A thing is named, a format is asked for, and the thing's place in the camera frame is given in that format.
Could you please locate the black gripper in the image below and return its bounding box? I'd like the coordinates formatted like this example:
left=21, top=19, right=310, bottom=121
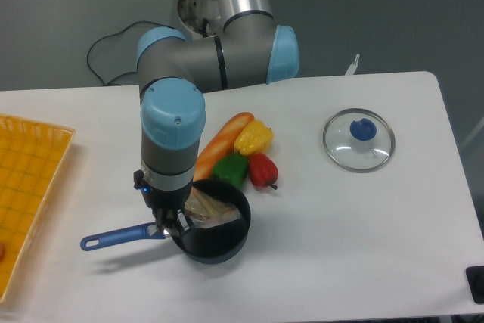
left=133, top=169, right=194, bottom=236

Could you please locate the red bell pepper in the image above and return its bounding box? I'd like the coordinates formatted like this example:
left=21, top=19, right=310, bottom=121
left=249, top=153, right=278, bottom=190

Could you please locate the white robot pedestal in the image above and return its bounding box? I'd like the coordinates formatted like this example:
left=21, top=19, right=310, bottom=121
left=177, top=0, right=223, bottom=39

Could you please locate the yellow plastic basket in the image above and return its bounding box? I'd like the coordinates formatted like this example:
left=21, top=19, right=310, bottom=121
left=1, top=114, right=76, bottom=303

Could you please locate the black cable on floor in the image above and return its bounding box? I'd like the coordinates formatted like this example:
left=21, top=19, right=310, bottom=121
left=86, top=20, right=186, bottom=86

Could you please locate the glass lid blue knob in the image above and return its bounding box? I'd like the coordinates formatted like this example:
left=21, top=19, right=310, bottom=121
left=321, top=108, right=396, bottom=173

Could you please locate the toast slice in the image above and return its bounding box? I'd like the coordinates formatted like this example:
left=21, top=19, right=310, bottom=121
left=185, top=188, right=241, bottom=228

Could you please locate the yellow bell pepper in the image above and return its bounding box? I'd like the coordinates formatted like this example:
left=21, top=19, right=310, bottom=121
left=234, top=120, right=274, bottom=157

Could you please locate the black object table corner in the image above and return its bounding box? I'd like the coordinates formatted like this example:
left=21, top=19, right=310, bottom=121
left=465, top=266, right=484, bottom=304

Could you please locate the green bell pepper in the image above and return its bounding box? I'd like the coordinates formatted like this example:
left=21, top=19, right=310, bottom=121
left=211, top=153, right=248, bottom=190

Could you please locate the orange baguette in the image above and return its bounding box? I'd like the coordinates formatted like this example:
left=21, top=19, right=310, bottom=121
left=193, top=112, right=255, bottom=181

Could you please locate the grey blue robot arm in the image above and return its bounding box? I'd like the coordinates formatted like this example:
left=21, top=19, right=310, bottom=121
left=135, top=0, right=299, bottom=234

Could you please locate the black pot blue handle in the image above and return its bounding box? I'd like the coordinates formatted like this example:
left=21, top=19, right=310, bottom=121
left=80, top=179, right=251, bottom=264

